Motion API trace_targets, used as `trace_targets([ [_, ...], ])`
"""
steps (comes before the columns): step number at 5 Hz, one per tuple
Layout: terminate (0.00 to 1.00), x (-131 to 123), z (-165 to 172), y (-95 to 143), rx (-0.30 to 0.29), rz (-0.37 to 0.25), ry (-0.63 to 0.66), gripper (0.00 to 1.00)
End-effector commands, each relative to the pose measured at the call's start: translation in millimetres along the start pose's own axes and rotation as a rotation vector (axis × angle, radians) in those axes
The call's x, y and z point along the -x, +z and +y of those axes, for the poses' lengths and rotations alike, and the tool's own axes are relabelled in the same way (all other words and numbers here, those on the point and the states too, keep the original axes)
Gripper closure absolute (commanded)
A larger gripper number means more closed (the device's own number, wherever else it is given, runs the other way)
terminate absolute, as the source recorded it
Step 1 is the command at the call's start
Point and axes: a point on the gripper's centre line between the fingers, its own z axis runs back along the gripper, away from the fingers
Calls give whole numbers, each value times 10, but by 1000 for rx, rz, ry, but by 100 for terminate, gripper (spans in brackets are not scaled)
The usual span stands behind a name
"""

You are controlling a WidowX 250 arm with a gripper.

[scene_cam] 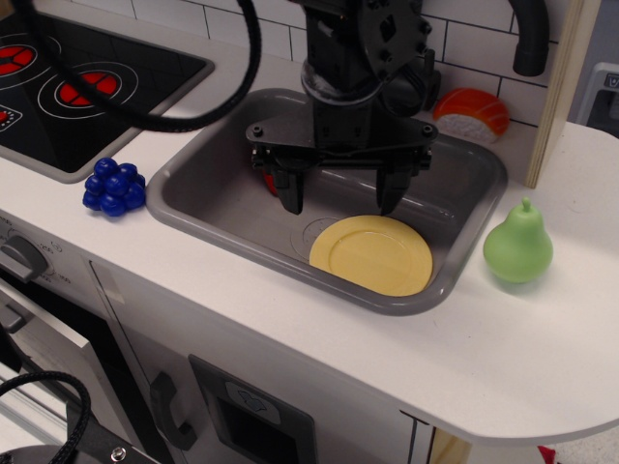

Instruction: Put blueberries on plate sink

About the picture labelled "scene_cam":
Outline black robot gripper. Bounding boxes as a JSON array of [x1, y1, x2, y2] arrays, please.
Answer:
[[246, 101, 438, 216]]

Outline blue toy blueberries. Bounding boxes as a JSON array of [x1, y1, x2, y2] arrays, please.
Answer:
[[82, 158, 146, 218]]

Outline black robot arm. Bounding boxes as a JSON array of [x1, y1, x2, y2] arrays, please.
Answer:
[[247, 1, 441, 215]]

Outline yellow plastic plate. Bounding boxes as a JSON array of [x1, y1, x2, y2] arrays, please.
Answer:
[[309, 215, 433, 297]]

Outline grey toy sink basin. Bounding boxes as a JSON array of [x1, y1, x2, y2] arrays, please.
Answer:
[[147, 89, 508, 316]]

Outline toy salmon sushi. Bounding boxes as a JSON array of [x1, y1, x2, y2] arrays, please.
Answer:
[[432, 87, 511, 143]]

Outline green toy pear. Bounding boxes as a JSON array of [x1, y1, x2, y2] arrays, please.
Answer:
[[483, 197, 553, 284]]

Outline black toy faucet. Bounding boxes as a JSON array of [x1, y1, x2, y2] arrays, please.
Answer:
[[405, 0, 550, 112]]

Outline grey appliance in background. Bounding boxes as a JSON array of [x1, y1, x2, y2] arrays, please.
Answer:
[[570, 62, 618, 138]]

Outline wooden side panel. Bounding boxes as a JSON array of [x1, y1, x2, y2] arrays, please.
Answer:
[[523, 0, 601, 189]]

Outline black toy stovetop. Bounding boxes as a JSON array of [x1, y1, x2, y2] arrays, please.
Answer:
[[1, 14, 215, 184]]

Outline grey toy oven door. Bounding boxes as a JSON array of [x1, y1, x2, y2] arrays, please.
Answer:
[[1, 281, 122, 430]]

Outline grey oven knob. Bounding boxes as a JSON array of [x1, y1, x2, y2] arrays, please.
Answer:
[[1, 236, 48, 283]]

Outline black braided cable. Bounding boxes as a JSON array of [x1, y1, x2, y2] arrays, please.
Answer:
[[14, 0, 263, 133]]

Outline grey cabinet door handle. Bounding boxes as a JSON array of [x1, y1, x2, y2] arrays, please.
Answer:
[[149, 371, 197, 451]]

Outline black braided cable foreground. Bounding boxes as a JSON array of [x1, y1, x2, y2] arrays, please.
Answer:
[[1, 370, 92, 463]]

